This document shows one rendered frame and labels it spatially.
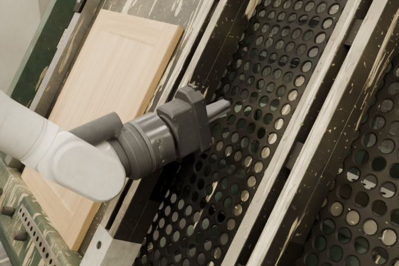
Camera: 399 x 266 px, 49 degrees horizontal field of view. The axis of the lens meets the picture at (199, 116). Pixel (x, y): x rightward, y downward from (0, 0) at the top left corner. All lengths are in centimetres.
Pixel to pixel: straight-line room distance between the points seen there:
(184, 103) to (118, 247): 32
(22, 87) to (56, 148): 111
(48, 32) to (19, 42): 333
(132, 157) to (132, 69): 48
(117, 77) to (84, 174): 56
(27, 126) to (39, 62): 110
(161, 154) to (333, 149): 25
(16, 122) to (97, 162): 11
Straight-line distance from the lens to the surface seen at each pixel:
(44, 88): 145
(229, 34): 84
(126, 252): 88
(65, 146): 59
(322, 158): 60
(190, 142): 71
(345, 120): 61
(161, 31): 105
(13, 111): 59
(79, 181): 60
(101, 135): 64
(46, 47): 168
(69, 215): 111
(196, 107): 69
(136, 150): 64
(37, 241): 114
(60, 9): 168
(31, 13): 498
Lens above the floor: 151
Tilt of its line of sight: 20 degrees down
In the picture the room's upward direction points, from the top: straight up
